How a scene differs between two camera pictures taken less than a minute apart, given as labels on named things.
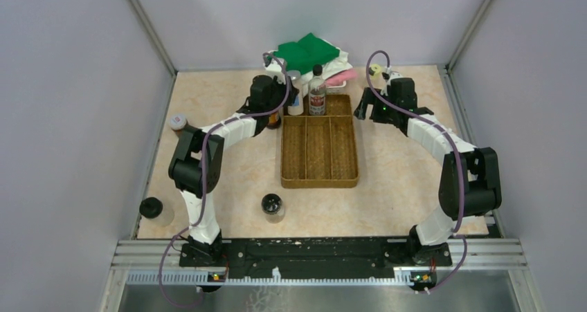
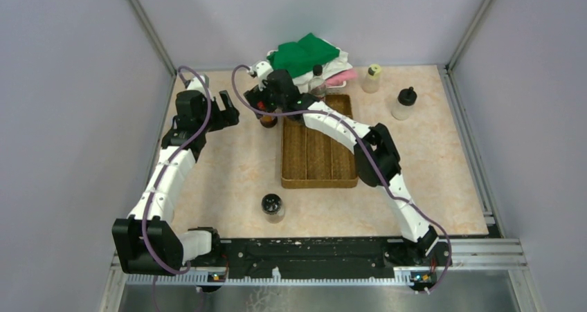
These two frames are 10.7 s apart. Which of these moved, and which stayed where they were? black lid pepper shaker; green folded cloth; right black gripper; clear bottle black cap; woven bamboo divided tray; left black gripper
Moved: left black gripper; right black gripper
Stayed: green folded cloth; woven bamboo divided tray; black lid pepper shaker; clear bottle black cap
